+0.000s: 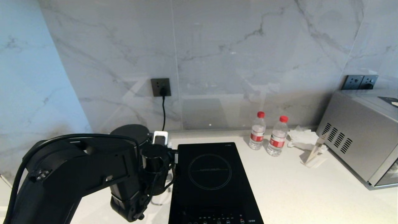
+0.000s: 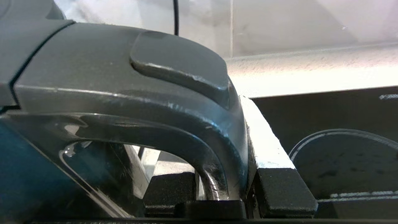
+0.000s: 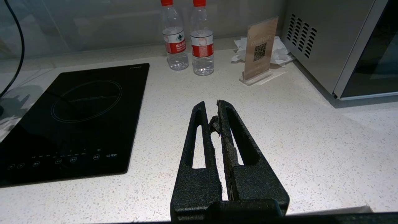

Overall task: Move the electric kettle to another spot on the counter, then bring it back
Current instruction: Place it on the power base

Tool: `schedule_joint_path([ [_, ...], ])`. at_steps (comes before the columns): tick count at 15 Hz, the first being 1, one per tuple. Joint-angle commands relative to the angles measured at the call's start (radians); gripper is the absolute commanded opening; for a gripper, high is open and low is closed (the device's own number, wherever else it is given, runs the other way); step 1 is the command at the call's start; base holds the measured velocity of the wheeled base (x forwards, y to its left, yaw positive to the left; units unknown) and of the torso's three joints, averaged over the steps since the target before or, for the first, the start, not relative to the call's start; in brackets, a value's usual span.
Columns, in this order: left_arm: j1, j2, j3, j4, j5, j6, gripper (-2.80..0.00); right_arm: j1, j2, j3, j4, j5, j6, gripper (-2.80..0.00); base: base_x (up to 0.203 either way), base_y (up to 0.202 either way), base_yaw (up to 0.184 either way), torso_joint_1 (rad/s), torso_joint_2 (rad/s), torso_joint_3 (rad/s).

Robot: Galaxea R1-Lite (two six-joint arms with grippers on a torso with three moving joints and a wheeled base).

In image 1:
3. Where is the black electric kettle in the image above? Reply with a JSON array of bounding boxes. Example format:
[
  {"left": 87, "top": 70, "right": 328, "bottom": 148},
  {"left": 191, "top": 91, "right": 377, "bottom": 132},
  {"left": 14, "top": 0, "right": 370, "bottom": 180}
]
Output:
[{"left": 109, "top": 124, "right": 151, "bottom": 145}]

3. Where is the clear water bottle red cap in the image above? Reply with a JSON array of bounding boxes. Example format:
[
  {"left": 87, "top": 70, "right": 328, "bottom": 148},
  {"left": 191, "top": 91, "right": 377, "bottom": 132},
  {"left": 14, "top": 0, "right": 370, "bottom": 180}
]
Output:
[
  {"left": 267, "top": 115, "right": 289, "bottom": 157},
  {"left": 249, "top": 111, "right": 266, "bottom": 151}
]

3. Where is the black induction cooktop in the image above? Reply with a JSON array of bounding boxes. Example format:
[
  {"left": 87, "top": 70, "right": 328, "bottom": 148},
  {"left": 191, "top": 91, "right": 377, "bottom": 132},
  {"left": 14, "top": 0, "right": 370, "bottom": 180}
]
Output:
[{"left": 168, "top": 142, "right": 265, "bottom": 224}]

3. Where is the crumpled white paper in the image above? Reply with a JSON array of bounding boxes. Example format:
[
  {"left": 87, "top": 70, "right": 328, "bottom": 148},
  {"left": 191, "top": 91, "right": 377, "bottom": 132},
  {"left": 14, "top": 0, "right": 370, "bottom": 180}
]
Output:
[{"left": 287, "top": 125, "right": 328, "bottom": 153}]

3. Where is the pale wooden stand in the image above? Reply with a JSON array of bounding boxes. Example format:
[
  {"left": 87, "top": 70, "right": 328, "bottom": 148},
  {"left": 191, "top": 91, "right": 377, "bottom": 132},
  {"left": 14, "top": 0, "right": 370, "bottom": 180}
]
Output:
[{"left": 300, "top": 133, "right": 328, "bottom": 169}]

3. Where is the silver microwave oven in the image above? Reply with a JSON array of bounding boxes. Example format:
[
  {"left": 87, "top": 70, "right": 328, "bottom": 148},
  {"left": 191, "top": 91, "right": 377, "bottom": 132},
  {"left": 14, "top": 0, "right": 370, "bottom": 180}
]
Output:
[{"left": 315, "top": 88, "right": 398, "bottom": 190}]

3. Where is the dark flat card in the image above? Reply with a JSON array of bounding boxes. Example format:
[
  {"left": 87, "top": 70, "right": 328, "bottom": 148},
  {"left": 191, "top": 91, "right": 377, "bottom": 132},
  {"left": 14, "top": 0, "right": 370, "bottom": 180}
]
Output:
[{"left": 377, "top": 96, "right": 398, "bottom": 108}]

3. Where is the black plug with power cord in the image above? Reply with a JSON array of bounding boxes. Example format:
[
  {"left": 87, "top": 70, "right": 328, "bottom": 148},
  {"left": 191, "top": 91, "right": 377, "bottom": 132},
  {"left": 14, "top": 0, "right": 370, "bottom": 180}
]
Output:
[{"left": 160, "top": 88, "right": 167, "bottom": 131}]

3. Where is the dark single wall socket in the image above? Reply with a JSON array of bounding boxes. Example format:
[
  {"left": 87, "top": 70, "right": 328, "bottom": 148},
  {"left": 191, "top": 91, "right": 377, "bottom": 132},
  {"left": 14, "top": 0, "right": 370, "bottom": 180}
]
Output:
[{"left": 151, "top": 78, "right": 172, "bottom": 97}]

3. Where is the dark double wall socket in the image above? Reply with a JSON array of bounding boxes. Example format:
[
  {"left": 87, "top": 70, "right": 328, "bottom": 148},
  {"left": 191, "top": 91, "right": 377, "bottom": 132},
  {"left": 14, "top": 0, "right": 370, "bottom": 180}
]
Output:
[{"left": 341, "top": 75, "right": 379, "bottom": 91}]

